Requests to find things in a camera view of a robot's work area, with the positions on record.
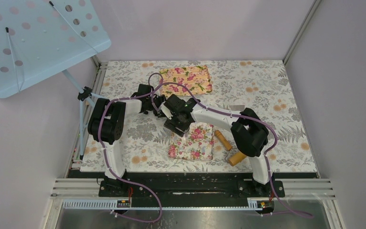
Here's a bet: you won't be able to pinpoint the red handled metal scraper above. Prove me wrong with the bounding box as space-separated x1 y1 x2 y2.
230 105 245 112

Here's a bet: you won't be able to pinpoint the wooden dough roller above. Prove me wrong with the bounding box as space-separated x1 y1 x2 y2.
214 130 247 167

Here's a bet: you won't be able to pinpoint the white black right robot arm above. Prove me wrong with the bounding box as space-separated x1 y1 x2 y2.
160 94 273 197

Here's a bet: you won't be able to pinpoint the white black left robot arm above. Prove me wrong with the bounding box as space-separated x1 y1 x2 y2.
87 84 166 196

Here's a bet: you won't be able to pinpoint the floral grey table mat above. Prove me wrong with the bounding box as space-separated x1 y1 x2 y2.
80 60 318 174

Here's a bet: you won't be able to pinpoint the yellow floral rectangular tray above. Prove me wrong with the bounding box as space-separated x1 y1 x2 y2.
160 65 213 96

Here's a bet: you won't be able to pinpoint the light blue perforated music stand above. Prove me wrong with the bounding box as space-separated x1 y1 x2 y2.
0 0 112 158

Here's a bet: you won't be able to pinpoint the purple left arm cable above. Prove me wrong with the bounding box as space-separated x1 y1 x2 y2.
98 72 165 224

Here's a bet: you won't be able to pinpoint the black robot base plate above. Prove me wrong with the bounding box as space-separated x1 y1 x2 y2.
98 172 285 205

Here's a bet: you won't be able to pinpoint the white slotted cable duct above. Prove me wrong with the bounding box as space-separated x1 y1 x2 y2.
62 198 263 210

